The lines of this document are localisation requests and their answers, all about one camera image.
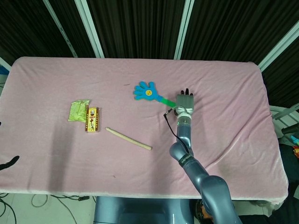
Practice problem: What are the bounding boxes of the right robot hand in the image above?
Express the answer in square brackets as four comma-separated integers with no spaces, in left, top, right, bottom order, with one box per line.
[173,88,195,117]

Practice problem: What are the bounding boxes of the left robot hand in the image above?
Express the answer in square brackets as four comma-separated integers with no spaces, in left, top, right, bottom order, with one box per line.
[0,155,20,171]

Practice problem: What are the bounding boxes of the blue hand clapper toy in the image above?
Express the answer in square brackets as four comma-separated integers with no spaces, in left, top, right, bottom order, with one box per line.
[133,81,178,107]

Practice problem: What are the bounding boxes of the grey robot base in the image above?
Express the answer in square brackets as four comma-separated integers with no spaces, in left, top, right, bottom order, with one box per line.
[93,196,195,224]

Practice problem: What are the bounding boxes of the beige wooden stick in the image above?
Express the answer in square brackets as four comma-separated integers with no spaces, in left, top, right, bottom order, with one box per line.
[105,127,153,151]

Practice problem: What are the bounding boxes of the pink table cloth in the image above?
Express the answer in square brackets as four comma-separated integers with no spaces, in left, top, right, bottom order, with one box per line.
[0,56,289,205]

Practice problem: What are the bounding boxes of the green snack packet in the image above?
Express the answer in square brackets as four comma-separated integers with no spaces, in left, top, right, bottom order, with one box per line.
[67,99,91,123]

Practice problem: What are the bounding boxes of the yellow red card box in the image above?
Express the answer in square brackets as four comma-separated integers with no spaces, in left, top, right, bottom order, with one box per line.
[84,106,101,134]

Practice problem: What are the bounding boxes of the white metal rack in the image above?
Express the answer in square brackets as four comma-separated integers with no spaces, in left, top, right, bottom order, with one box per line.
[270,104,299,128]

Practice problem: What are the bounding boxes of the orange snack bag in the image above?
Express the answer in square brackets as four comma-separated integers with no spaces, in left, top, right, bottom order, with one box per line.
[195,198,212,221]

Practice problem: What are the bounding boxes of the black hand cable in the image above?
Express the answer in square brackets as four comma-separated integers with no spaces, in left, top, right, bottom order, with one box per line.
[163,105,192,154]

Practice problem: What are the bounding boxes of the black floor cables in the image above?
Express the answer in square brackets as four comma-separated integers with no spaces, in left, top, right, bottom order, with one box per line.
[0,193,96,224]

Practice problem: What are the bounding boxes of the white partition frame post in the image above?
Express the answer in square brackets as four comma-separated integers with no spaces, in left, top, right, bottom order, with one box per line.
[43,0,78,58]
[74,0,105,58]
[258,23,299,72]
[173,0,195,60]

